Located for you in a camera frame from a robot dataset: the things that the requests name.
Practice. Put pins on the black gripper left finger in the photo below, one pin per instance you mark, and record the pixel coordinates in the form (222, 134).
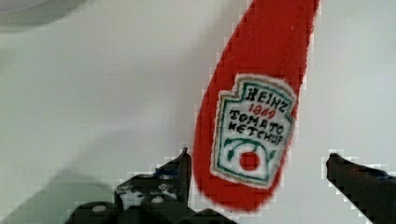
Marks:
(157, 198)

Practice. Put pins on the lavender round plate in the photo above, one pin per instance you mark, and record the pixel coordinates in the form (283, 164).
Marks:
(39, 13)

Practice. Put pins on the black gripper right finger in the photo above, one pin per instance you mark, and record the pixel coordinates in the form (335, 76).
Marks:
(371, 190)

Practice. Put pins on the red felt ketchup bottle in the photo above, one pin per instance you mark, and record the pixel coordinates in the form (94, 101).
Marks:
(249, 111)

